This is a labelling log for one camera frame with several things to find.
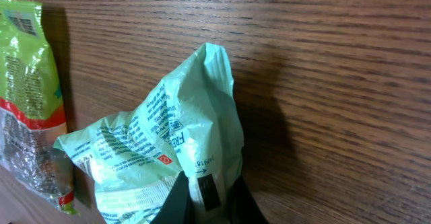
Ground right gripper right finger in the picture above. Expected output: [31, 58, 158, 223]
[228, 176, 269, 224]

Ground teal snack packet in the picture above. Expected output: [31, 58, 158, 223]
[54, 43, 244, 223]

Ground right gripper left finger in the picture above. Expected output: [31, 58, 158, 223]
[151, 172, 194, 224]

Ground green candy bag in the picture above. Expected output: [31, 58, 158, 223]
[1, 0, 76, 215]

